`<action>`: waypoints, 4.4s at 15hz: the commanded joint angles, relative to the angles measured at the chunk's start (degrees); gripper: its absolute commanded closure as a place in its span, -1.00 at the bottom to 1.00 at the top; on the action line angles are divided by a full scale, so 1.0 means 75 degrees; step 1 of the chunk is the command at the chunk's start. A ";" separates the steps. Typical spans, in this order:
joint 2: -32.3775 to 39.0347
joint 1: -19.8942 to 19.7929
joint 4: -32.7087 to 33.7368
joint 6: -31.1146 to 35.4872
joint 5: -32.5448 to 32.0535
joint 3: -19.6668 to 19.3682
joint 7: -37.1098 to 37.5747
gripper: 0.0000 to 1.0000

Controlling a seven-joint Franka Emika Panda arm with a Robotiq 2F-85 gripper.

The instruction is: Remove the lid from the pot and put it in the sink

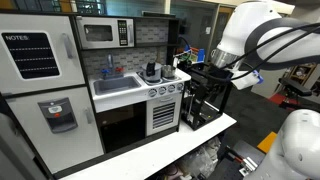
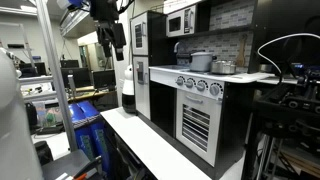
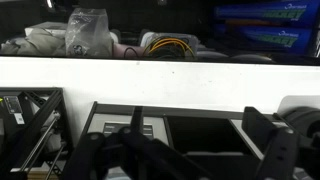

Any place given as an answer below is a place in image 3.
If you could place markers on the white vented oven door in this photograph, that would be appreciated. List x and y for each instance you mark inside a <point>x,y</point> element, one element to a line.
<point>128,125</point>

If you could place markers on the clear plastic bag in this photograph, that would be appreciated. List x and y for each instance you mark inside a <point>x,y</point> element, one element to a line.
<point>88,33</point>

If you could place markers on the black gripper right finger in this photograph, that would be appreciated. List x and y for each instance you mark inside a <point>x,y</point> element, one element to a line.
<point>276,156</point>

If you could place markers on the white toy kitchen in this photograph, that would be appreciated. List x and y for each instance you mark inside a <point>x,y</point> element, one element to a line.
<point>133,124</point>

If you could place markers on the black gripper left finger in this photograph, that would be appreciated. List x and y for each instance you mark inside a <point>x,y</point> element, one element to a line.
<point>100,156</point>

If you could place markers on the blue storage bin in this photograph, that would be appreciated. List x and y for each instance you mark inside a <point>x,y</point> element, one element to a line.
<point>266,13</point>

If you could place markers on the blue hockey game box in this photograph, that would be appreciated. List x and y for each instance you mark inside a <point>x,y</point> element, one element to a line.
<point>266,38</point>

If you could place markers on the grey crumpled cloth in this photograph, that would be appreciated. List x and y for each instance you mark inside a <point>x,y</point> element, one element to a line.
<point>36,45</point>

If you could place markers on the pink flat item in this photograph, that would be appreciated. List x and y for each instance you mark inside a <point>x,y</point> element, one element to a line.
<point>120,51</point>

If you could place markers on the white flat box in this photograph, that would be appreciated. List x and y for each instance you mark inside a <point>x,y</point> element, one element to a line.
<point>50,28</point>

